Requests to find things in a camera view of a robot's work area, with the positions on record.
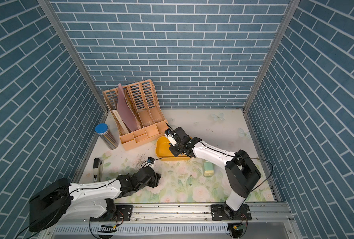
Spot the green eraser box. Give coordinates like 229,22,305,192
203,160,214,177

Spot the beige file book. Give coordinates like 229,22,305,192
112,110,130,135

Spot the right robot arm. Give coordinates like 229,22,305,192
165,127,261,220

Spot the black silver stapler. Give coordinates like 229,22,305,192
93,158,103,183

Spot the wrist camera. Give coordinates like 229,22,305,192
145,157,156,166
165,128,178,146

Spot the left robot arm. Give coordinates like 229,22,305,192
29,166,161,233

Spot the yellow plastic storage box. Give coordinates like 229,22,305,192
156,136,190,161

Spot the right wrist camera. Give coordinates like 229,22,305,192
165,128,178,146

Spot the blue-lid pencil tube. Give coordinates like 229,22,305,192
95,123,118,150

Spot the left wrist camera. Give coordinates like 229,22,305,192
145,157,156,166

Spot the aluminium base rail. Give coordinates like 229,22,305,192
38,202,301,239

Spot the purple folder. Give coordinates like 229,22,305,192
117,84,141,131

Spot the peach desk file organizer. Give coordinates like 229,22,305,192
103,79,168,150

